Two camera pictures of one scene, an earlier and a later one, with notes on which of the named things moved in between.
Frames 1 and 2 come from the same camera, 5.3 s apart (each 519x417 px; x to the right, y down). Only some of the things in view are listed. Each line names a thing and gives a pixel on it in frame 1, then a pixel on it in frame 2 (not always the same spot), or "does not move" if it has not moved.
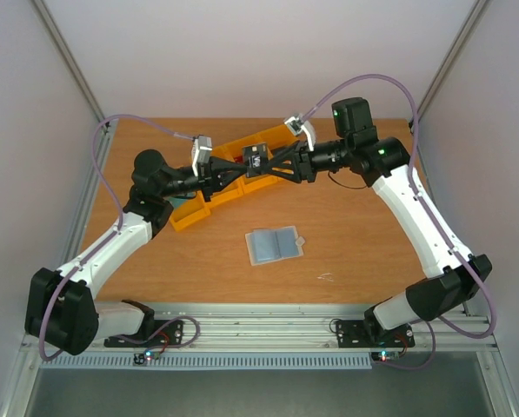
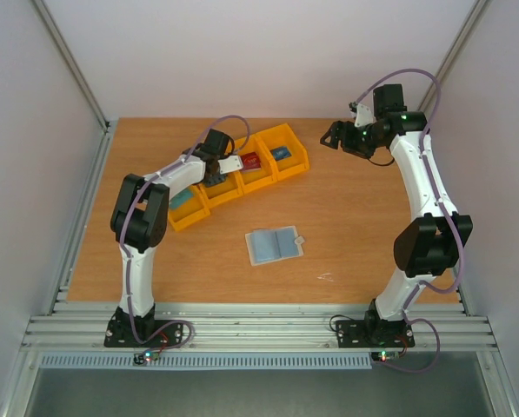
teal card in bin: [177, 202] does not move
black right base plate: [370, 334] does not move
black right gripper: [305, 161] -> [343, 137]
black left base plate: [153, 334] does not move
